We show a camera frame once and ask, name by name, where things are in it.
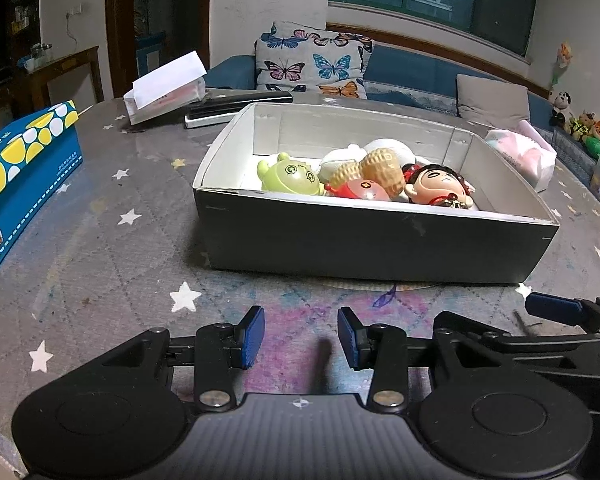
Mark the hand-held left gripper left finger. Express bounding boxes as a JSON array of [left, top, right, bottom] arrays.
[[99, 304, 267, 413]]

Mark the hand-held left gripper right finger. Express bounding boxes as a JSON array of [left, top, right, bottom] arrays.
[[336, 306, 527, 413]]

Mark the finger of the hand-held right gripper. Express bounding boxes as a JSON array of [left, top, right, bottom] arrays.
[[525, 292, 600, 334], [432, 310, 600, 376]]

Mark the grey cardboard box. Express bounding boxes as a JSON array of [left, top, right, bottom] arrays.
[[192, 102, 561, 285]]

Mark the black-haired doll head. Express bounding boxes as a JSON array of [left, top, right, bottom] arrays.
[[401, 162, 477, 211]]

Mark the red round toy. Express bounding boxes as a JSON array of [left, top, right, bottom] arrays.
[[324, 178, 392, 203]]

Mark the green alien toy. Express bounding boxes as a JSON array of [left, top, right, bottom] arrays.
[[256, 152, 327, 197]]

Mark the peanut toy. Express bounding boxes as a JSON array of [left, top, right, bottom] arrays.
[[328, 147, 407, 200]]

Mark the star printed tablecloth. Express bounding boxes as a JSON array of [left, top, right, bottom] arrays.
[[0, 95, 600, 461]]

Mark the pink tissue packet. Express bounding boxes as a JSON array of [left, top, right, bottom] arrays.
[[484, 120, 558, 193]]

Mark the white plush toy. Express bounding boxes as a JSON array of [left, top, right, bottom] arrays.
[[317, 138, 418, 183]]

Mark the orange fox plush toy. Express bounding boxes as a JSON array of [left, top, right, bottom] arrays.
[[570, 110, 600, 143]]

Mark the panda plush toy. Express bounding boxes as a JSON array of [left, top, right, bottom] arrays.
[[549, 89, 576, 128]]

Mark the grey pillow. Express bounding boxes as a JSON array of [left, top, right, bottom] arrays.
[[456, 74, 531, 121]]

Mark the white remote control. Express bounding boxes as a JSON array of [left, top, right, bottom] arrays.
[[184, 111, 242, 130]]

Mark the black remote control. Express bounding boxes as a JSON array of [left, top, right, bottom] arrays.
[[187, 90, 294, 116]]

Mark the blue sofa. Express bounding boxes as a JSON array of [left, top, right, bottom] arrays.
[[207, 42, 598, 186]]

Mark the blue dotted tissue box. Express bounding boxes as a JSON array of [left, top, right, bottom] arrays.
[[0, 100, 84, 273]]

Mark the butterfly print pillow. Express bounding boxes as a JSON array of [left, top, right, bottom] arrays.
[[254, 21, 374, 100]]

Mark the blue cabinet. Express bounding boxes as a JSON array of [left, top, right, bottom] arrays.
[[135, 32, 167, 77]]

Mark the wooden side table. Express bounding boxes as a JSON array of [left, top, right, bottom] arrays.
[[27, 46, 105, 111]]

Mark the glass jar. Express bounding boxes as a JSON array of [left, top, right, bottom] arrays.
[[17, 42, 54, 71]]

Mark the paper flower wall decoration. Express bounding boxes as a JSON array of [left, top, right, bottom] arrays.
[[551, 42, 574, 87]]

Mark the wooden door frame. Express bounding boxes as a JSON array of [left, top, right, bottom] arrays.
[[105, 0, 212, 111]]

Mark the dark wall shelf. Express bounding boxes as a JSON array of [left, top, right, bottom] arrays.
[[0, 0, 42, 128]]

